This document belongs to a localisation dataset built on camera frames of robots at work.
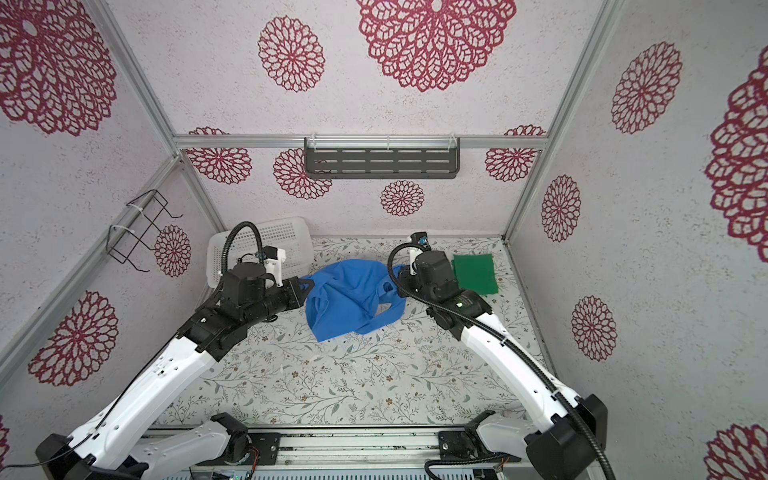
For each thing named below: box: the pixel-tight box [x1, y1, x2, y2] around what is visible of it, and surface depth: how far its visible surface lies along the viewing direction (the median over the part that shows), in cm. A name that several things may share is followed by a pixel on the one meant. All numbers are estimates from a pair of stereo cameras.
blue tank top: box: [305, 260, 406, 343], surface depth 84 cm
